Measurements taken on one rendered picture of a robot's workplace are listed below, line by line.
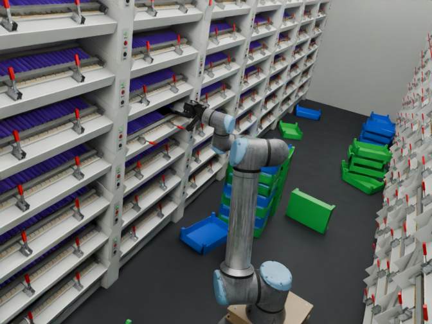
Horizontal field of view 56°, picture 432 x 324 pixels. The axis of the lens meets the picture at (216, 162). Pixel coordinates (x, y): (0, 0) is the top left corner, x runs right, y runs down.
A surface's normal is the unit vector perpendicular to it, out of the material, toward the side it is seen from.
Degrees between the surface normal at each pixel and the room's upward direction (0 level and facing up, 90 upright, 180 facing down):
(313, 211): 90
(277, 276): 4
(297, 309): 3
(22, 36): 111
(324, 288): 0
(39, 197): 21
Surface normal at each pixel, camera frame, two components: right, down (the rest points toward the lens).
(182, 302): 0.15, -0.88
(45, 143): 0.47, -0.70
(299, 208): -0.59, 0.29
